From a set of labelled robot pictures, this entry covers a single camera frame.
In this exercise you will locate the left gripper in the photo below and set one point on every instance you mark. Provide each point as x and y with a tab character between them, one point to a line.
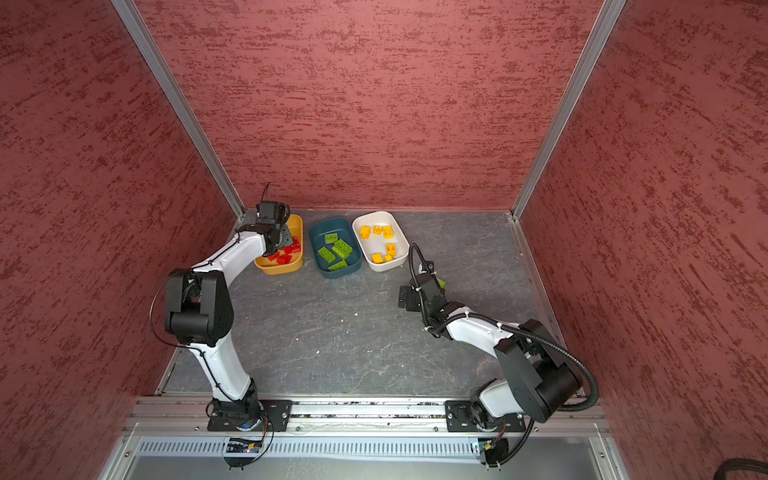
286	238

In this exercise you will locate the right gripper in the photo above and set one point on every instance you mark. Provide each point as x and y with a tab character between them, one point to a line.
410	306

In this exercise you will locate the red long brick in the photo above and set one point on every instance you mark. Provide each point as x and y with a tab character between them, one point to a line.
294	247

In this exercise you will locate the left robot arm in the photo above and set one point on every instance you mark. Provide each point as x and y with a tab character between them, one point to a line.
199	312

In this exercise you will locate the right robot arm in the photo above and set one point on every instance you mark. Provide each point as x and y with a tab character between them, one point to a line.
540	376

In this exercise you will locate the yellow plastic bin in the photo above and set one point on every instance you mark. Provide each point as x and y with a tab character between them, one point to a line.
296	228

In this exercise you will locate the white plastic bin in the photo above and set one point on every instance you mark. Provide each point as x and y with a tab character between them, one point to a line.
377	243

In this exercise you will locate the teal plastic bin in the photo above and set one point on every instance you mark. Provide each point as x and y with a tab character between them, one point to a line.
343	229

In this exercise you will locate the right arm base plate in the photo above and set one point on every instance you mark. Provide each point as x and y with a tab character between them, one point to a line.
470	416

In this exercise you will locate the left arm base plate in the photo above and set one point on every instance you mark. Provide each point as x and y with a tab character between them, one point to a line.
267	415

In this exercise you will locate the aluminium front rail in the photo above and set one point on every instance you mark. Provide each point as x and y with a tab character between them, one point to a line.
306	416

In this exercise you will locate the left corner aluminium post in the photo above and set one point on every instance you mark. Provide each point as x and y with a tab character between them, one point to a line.
138	30

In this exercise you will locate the corner aluminium post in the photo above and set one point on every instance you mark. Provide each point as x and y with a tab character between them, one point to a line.
603	26
138	30

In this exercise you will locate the right corner aluminium post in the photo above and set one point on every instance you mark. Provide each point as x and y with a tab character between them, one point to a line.
603	26

